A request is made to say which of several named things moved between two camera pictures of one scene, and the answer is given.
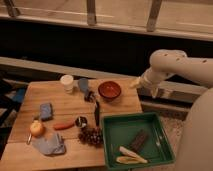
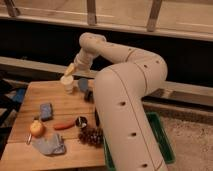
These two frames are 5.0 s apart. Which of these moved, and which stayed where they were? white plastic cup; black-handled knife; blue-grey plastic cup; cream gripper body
Moved: cream gripper body
Stayed: blue-grey plastic cup; white plastic cup; black-handled knife
